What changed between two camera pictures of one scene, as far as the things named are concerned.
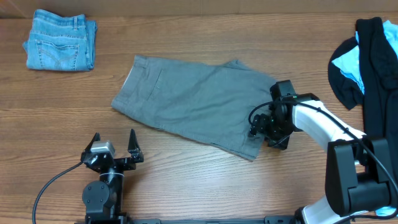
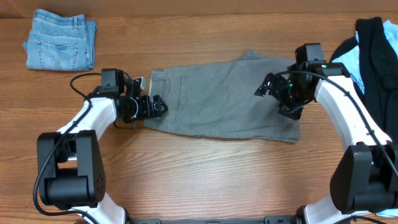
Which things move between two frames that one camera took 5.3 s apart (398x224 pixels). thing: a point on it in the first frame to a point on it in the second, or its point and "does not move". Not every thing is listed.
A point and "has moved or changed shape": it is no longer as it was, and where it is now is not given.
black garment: x=379 y=72 does not move
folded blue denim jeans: x=59 y=43 does not move
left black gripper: x=128 y=163 to x=147 y=111
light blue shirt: x=350 y=64 does not move
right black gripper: x=260 y=129 to x=293 y=111
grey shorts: x=207 y=102 has moved or changed shape
